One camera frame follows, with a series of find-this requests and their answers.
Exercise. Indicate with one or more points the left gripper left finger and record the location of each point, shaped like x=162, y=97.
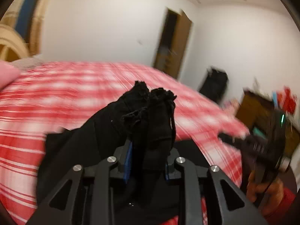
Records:
x=87, y=195

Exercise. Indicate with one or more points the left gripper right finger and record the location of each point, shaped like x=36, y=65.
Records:
x=208, y=193

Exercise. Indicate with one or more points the black pants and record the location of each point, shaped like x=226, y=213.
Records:
x=144, y=117

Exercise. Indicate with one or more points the person's right hand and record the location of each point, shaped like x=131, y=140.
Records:
x=274, y=191

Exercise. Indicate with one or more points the brown wooden dresser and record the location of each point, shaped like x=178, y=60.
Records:
x=255, y=112

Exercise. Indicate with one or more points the pile of clothes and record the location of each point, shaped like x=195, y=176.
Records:
x=231, y=106

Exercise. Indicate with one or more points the black folded stroller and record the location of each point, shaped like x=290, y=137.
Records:
x=214, y=85

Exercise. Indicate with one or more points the wooden chair behind door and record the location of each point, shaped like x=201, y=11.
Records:
x=164, y=59

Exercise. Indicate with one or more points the red plaid bed sheet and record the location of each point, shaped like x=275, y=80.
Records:
x=60, y=95

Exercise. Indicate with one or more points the brown wooden door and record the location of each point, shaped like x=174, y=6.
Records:
x=178, y=45

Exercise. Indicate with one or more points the pink pillow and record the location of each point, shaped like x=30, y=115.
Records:
x=8, y=73

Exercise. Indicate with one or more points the striped grey pillow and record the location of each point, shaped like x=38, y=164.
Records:
x=24, y=64

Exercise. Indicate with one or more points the cream wooden headboard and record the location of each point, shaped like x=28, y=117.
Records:
x=13, y=46

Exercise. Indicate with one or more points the right beige curtain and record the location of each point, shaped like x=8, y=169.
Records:
x=34, y=44

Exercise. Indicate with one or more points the beige curtain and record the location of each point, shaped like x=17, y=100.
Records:
x=11, y=15
x=34, y=44

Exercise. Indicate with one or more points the dark window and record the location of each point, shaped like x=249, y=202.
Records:
x=23, y=23

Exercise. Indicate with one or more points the left beige curtain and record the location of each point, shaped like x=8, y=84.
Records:
x=11, y=15

